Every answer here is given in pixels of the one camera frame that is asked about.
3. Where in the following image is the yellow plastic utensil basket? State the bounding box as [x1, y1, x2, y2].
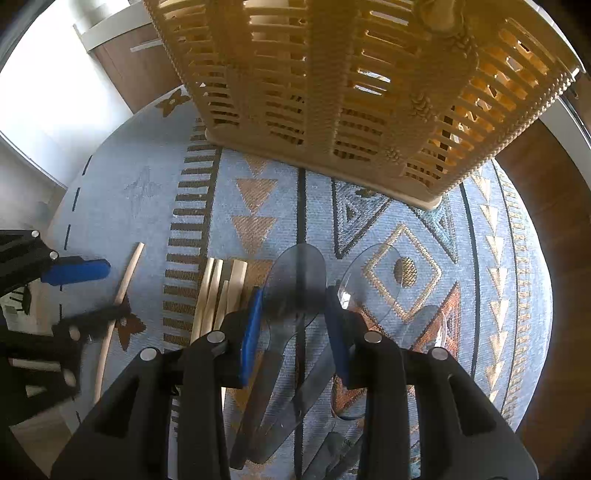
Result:
[145, 0, 583, 209]

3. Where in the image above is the clear plastic spoon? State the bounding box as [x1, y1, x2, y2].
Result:
[331, 243, 405, 421]
[229, 243, 327, 470]

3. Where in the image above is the patterned blue table mat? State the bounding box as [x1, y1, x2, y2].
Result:
[49, 98, 552, 479]

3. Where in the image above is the lone wooden chopstick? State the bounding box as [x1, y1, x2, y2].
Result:
[93, 242, 146, 407]

